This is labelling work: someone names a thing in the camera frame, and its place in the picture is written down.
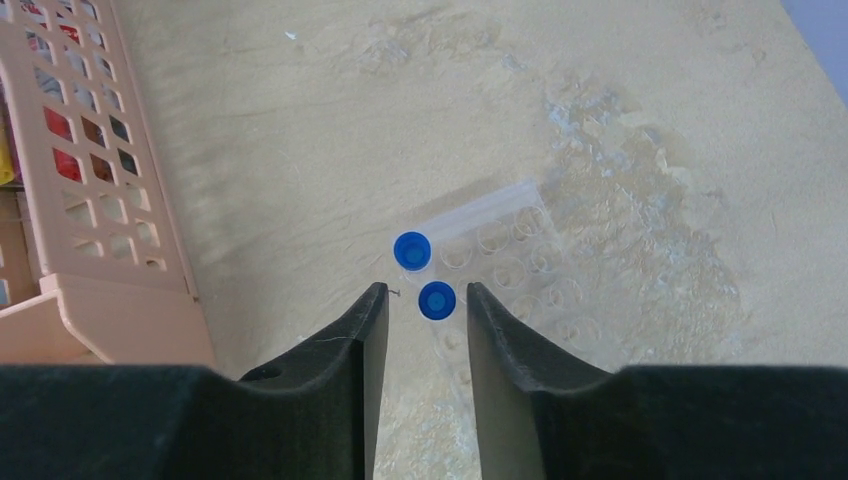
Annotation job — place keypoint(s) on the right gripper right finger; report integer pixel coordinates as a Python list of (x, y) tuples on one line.
[(543, 413)]

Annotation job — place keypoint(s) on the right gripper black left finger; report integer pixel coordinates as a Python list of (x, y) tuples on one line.
[(310, 413)]

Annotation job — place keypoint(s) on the clear dropper with blue band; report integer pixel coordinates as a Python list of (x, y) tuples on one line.
[(437, 300)]

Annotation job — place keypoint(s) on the clear plastic tube rack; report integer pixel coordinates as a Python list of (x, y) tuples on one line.
[(540, 287)]

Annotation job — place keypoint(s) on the orange plastic file organizer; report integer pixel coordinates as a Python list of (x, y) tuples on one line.
[(93, 270)]

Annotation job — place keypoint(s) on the yellow marker pen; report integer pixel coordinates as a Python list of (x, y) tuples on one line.
[(7, 169)]

